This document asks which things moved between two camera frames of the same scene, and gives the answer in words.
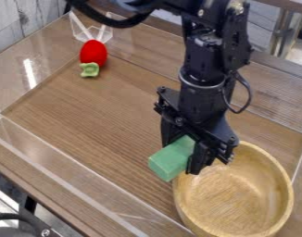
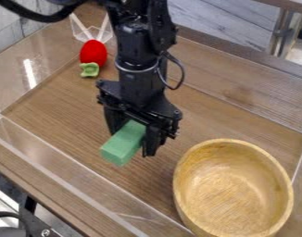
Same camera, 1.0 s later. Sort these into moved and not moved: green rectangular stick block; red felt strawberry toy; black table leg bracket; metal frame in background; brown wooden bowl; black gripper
Moved: green rectangular stick block; black gripper
Not moved: black table leg bracket; brown wooden bowl; red felt strawberry toy; metal frame in background
